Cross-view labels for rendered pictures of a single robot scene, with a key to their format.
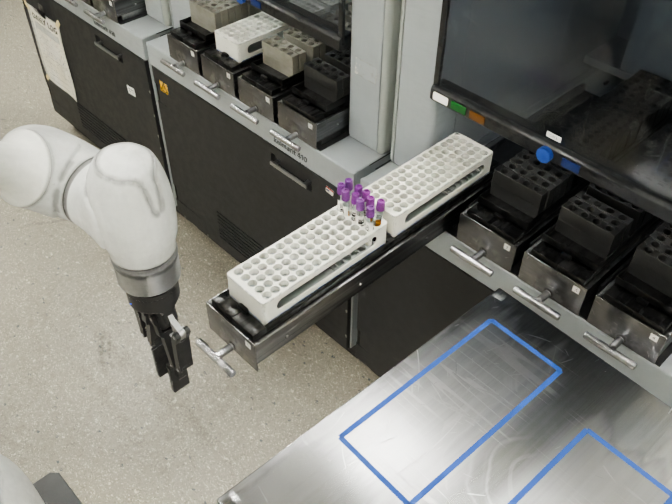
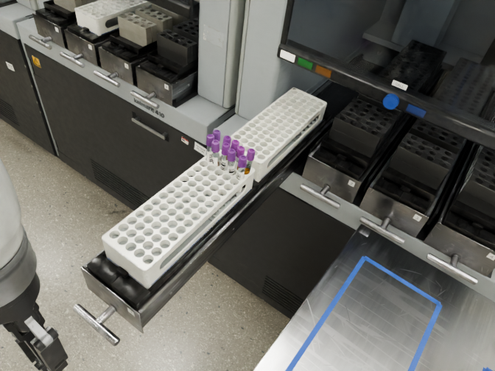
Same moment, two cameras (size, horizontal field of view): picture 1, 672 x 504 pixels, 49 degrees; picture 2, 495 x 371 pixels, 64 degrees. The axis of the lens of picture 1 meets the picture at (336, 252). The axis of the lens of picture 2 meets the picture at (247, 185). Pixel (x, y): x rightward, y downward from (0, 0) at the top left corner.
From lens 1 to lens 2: 0.60 m
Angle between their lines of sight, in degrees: 12
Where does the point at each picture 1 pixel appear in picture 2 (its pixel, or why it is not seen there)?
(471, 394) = (370, 344)
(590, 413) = (482, 349)
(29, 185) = not seen: outside the picture
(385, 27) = not seen: outside the picture
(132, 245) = not seen: outside the picture
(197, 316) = (81, 239)
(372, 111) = (219, 72)
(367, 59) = (215, 26)
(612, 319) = (450, 241)
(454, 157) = (296, 108)
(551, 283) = (392, 212)
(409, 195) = (268, 143)
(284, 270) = (163, 228)
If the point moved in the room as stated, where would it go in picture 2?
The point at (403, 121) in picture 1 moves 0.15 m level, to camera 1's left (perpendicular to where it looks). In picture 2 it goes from (248, 79) to (188, 79)
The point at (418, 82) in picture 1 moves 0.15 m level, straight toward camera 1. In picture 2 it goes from (264, 43) to (270, 77)
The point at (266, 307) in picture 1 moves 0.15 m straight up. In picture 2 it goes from (149, 272) to (140, 208)
